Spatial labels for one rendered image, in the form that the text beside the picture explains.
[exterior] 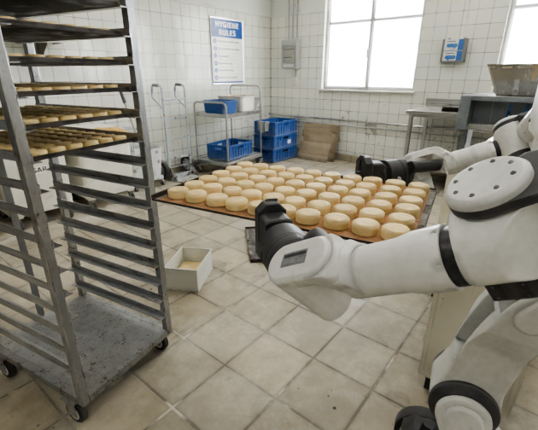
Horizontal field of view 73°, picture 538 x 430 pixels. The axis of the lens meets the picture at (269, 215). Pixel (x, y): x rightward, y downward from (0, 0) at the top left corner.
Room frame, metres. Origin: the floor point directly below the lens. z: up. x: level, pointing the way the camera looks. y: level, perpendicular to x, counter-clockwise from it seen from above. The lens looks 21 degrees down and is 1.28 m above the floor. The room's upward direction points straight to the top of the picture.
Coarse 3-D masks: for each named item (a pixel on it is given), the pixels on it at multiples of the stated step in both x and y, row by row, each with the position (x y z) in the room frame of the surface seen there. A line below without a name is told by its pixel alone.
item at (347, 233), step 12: (348, 192) 0.88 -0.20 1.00; (192, 204) 0.79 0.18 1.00; (204, 204) 0.79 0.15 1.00; (396, 204) 0.79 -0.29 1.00; (252, 216) 0.71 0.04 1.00; (324, 216) 0.71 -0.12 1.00; (420, 216) 0.71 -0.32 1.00; (312, 228) 0.65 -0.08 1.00; (324, 228) 0.65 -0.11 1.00; (348, 228) 0.65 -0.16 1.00; (372, 240) 0.59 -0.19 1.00; (384, 240) 0.59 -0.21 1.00
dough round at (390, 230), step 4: (384, 224) 0.62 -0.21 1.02; (388, 224) 0.62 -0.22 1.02; (392, 224) 0.62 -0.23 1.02; (396, 224) 0.62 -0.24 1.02; (400, 224) 0.62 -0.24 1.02; (384, 228) 0.60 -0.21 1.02; (388, 228) 0.60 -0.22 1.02; (392, 228) 0.60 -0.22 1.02; (396, 228) 0.60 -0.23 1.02; (400, 228) 0.60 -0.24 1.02; (404, 228) 0.60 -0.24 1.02; (408, 228) 0.60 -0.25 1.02; (384, 232) 0.59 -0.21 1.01; (388, 232) 0.59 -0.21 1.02; (392, 232) 0.59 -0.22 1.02; (396, 232) 0.58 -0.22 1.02; (400, 232) 0.58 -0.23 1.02; (404, 232) 0.58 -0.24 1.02; (384, 236) 0.59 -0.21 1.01; (388, 236) 0.59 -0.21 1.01; (392, 236) 0.58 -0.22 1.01; (396, 236) 0.58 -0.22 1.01
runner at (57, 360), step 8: (0, 328) 1.28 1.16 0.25; (8, 336) 1.26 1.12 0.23; (16, 336) 1.23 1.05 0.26; (24, 344) 1.20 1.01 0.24; (32, 344) 1.21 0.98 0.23; (40, 352) 1.15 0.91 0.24; (48, 352) 1.16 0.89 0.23; (56, 360) 1.10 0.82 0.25; (64, 360) 1.12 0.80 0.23; (64, 368) 1.08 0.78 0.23; (88, 376) 1.04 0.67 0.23
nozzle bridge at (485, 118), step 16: (464, 96) 1.84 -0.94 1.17; (480, 96) 1.80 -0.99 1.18; (496, 96) 1.75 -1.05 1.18; (512, 96) 1.73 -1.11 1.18; (528, 96) 1.73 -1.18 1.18; (464, 112) 1.83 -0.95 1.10; (480, 112) 1.86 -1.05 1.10; (496, 112) 1.82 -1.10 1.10; (512, 112) 1.77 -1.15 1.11; (464, 128) 1.82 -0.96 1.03; (480, 128) 1.81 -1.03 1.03; (464, 144) 1.91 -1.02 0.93
